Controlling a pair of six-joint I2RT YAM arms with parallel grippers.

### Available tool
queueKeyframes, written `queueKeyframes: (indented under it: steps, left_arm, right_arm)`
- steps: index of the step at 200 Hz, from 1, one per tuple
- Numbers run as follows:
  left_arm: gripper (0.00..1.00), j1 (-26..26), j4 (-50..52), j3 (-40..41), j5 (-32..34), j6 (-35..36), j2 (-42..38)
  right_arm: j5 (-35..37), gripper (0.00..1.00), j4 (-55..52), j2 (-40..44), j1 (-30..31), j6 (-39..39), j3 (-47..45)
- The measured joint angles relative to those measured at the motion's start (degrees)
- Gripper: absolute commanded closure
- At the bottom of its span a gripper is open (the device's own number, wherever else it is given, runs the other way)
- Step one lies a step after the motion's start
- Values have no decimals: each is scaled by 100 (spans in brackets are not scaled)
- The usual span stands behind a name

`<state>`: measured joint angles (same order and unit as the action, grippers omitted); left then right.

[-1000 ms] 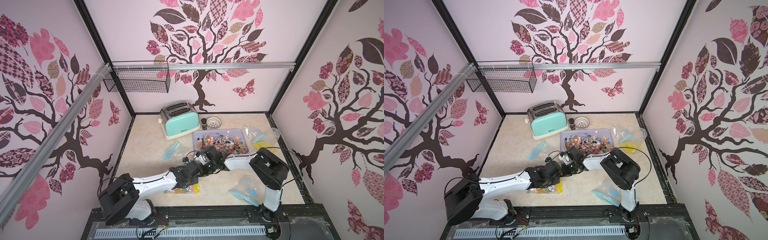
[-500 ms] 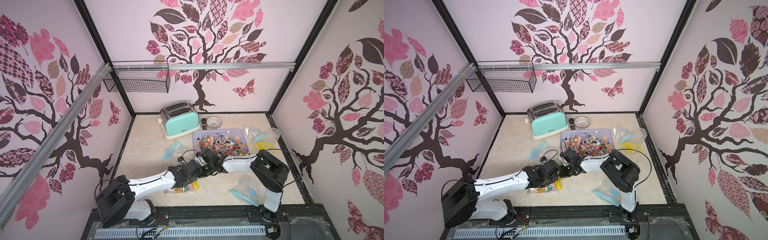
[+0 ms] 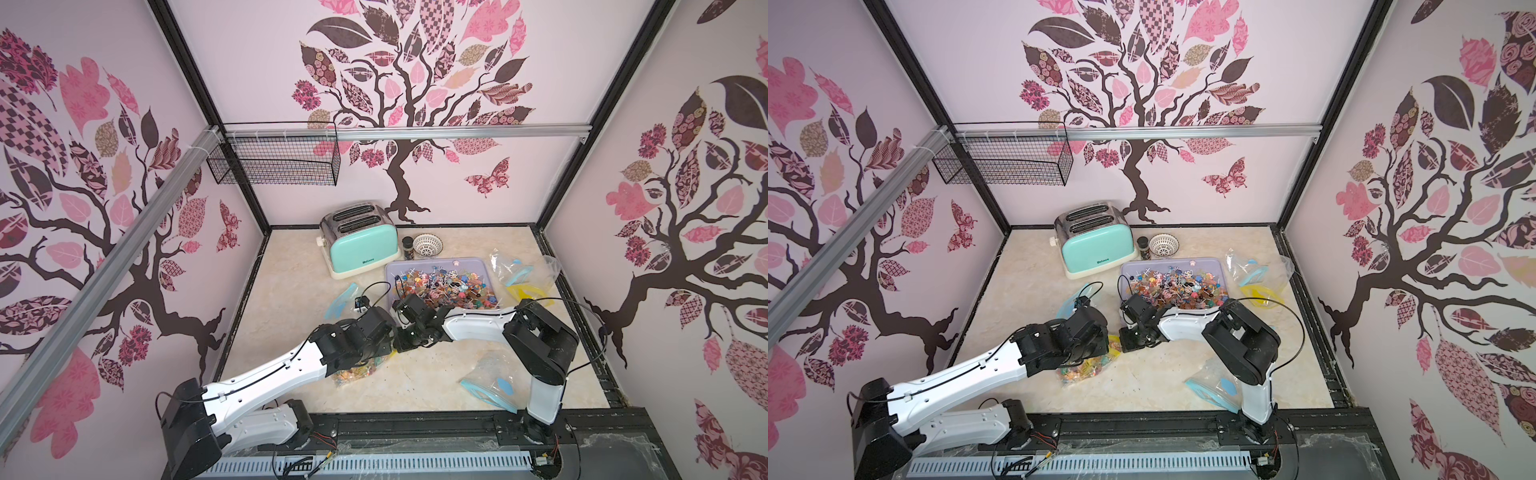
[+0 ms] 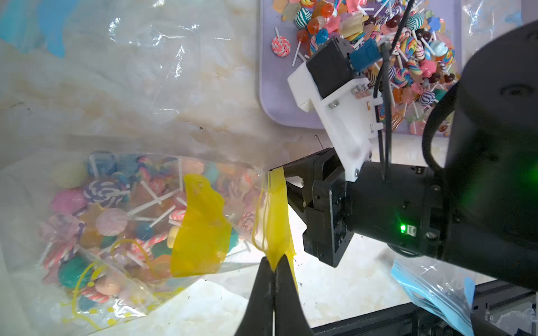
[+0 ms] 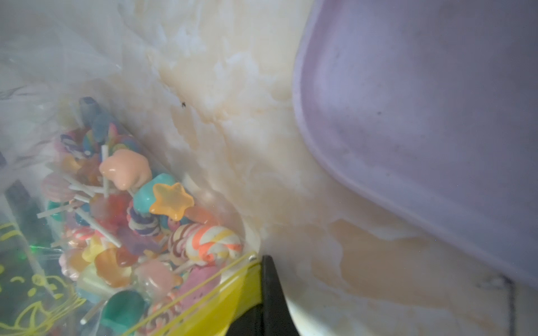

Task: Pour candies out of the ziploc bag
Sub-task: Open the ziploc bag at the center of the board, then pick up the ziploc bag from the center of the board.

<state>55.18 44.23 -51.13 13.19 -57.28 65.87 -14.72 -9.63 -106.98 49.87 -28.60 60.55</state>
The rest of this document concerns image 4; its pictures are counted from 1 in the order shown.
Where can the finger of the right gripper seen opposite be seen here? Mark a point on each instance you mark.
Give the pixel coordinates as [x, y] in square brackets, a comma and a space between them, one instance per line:
[299, 176]

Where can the black base frame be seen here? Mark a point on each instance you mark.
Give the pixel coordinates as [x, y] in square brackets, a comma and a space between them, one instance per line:
[492, 299]

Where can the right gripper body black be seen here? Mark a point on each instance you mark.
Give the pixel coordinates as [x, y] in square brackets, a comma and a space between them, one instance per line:
[406, 211]

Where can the lavender plastic tray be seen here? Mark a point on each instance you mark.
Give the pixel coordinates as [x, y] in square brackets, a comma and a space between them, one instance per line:
[275, 95]

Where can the candy bag blue zip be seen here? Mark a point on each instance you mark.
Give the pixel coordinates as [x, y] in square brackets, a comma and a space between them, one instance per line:
[442, 289]

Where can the candy bag yellow zip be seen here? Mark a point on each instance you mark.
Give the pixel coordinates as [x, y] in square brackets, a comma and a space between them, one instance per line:
[94, 240]

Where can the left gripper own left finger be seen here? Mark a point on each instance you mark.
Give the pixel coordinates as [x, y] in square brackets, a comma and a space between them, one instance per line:
[258, 317]

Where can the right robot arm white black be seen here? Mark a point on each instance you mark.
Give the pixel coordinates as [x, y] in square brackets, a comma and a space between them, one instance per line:
[473, 204]

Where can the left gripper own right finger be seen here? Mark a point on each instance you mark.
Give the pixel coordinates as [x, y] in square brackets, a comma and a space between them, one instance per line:
[289, 317]

